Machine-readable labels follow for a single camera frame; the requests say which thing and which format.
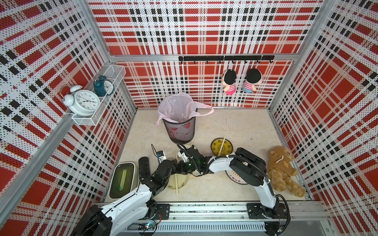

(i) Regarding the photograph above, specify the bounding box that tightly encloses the black wall hook rail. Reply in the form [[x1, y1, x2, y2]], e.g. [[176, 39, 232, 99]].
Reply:
[[178, 55, 275, 62]]

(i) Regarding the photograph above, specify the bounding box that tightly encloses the white plate orange sunburst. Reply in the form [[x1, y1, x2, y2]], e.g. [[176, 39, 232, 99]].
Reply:
[[225, 170, 248, 185]]

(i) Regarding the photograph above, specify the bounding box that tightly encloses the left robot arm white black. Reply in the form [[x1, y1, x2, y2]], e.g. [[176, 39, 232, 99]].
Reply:
[[71, 157, 194, 236]]

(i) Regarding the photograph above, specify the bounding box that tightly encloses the green circuit board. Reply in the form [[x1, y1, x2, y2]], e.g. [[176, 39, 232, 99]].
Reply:
[[127, 222, 156, 232]]

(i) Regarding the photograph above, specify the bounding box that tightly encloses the cream plate with black mark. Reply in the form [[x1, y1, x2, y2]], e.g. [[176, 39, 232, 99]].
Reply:
[[176, 149, 189, 163]]

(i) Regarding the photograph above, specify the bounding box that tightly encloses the cream plate with flowers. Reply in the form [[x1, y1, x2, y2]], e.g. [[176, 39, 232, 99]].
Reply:
[[167, 174, 189, 190]]

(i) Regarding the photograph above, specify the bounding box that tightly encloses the doll with pink shirt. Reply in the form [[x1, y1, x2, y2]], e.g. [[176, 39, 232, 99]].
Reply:
[[221, 69, 236, 95]]

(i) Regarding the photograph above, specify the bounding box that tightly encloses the white alarm clock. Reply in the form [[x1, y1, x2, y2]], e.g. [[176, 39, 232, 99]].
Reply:
[[63, 85, 100, 117]]

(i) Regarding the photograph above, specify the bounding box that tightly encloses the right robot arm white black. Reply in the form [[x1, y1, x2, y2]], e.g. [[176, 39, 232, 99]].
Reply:
[[177, 144, 291, 219]]

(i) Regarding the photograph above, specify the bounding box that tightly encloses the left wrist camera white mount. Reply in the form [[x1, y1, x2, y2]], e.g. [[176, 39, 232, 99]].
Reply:
[[156, 150, 166, 164]]

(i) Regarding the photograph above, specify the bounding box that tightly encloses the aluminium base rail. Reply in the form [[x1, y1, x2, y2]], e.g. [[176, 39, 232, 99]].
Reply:
[[118, 201, 336, 236]]

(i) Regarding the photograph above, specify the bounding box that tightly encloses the doll with striped blue shirt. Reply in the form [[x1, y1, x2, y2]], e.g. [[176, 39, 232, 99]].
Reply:
[[242, 68, 262, 93]]

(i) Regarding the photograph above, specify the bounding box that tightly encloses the white wire wall shelf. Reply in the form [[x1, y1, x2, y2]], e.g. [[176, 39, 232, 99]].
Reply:
[[64, 65, 126, 126]]

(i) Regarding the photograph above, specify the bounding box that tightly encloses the yellow patterned plate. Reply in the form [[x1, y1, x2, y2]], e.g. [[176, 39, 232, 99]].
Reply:
[[210, 138, 233, 156]]

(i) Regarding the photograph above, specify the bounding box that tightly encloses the pink plastic bin liner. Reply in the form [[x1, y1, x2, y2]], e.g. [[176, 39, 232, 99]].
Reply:
[[155, 92, 214, 126]]

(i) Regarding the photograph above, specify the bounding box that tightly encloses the brown teddy bear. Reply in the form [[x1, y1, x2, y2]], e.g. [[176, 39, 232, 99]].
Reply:
[[267, 146, 306, 198]]

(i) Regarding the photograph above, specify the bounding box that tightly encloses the teal alarm clock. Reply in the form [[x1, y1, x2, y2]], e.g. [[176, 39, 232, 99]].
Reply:
[[94, 75, 115, 97]]

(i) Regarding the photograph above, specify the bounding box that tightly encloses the black mesh trash bin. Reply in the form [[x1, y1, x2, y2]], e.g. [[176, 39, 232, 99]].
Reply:
[[162, 114, 196, 144]]

